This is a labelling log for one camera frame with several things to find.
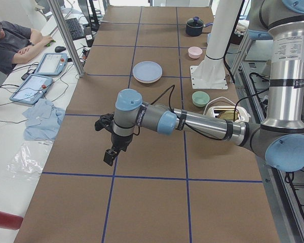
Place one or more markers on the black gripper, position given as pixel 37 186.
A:
pixel 120 142

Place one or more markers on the light blue plate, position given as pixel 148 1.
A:
pixel 147 70

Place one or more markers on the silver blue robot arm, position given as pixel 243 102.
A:
pixel 279 139

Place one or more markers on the light blue cloth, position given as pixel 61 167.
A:
pixel 43 121

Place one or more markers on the clear plastic bag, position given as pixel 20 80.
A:
pixel 29 161

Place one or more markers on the lower teach pendant tablet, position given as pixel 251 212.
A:
pixel 32 89

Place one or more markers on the teach pendant tablet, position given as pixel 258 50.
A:
pixel 52 64
pixel 32 89

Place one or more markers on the green bowl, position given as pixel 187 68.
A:
pixel 200 98

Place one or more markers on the upper teach pendant tablet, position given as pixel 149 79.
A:
pixel 52 64

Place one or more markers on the black computer mouse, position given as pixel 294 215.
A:
pixel 59 49

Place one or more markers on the red cylinder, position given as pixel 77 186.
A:
pixel 10 221

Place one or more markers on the black keyboard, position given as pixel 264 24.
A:
pixel 74 29

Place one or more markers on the pink bowl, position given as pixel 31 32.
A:
pixel 194 52

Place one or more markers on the seated person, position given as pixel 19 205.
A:
pixel 19 45

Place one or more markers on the dark blue pot with lid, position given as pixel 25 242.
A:
pixel 194 26

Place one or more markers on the light blue cup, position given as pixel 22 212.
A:
pixel 208 38

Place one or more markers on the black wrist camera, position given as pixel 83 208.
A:
pixel 105 122

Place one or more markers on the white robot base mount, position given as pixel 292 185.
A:
pixel 210 73

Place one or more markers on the aluminium frame post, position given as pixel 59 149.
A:
pixel 61 24

